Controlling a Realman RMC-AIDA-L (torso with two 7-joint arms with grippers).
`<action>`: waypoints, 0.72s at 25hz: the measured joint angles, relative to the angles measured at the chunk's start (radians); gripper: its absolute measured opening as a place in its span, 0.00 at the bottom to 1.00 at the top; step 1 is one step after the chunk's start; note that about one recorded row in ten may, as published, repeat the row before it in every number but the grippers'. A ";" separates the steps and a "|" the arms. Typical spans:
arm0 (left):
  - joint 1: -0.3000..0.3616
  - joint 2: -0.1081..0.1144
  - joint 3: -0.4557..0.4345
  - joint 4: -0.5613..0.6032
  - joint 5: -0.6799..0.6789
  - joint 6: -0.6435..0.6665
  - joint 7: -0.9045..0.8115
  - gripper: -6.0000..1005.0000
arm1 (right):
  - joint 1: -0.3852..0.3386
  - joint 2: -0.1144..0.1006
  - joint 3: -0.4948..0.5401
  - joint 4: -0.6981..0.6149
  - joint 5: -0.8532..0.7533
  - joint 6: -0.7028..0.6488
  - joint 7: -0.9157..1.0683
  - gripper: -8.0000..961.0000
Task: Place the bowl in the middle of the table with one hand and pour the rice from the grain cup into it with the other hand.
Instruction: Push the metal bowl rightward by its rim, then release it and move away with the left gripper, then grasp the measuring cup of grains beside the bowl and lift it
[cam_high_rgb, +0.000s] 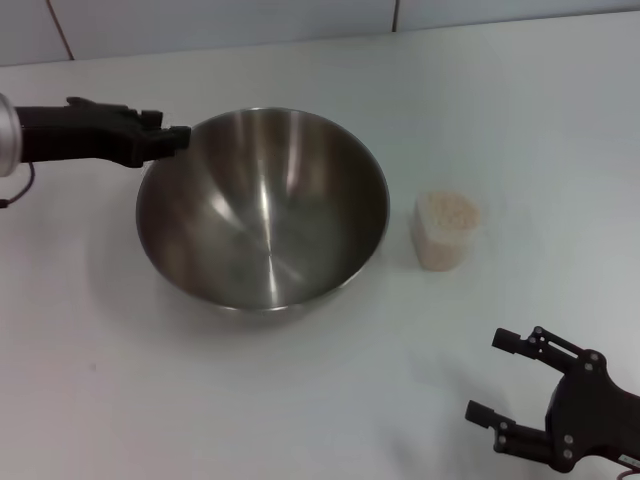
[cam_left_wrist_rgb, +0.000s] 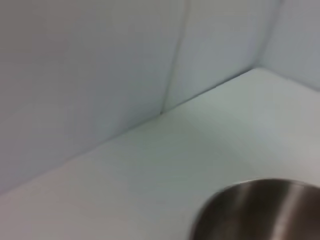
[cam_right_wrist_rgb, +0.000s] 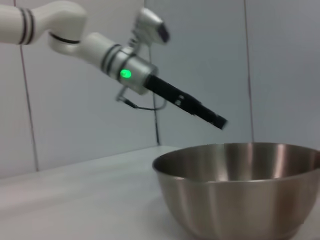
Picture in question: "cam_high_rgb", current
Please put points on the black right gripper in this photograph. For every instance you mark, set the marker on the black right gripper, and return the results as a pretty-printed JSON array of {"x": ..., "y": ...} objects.
[{"x": 585, "y": 410}]

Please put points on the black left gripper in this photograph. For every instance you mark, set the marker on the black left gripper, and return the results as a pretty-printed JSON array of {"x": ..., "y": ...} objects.
[{"x": 70, "y": 132}]

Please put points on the stainless steel mixing bowl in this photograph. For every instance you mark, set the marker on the stainless steel mixing bowl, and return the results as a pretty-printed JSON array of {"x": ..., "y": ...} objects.
[{"x": 265, "y": 215}]

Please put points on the clear plastic cup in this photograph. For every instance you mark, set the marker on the clear plastic cup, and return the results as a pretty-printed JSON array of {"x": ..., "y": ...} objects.
[{"x": 440, "y": 250}]

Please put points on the white rice grains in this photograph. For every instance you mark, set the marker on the white rice grains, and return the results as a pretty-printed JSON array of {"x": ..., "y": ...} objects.
[{"x": 447, "y": 212}]

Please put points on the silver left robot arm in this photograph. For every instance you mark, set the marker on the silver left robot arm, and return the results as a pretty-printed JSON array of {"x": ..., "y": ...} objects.
[{"x": 9, "y": 135}]

